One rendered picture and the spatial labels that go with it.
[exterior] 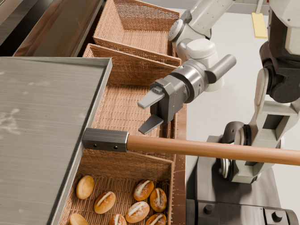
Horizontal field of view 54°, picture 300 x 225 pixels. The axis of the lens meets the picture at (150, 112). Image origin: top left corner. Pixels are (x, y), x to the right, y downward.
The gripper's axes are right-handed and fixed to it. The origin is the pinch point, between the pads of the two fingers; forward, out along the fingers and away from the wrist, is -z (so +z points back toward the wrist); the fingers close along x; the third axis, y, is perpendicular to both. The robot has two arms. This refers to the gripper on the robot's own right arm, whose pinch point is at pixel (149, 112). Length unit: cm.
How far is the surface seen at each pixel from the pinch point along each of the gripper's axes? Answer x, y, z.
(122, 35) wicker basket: 60, 103, 88
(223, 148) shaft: -1.0, -18.1, 1.3
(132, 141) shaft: -1.0, -3.4, -9.1
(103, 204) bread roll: 56, 17, -7
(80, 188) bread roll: 55, 29, -8
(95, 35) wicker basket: 35, 82, 50
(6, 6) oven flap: -21.8, 24.3, -12.8
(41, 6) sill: 2, 66, 16
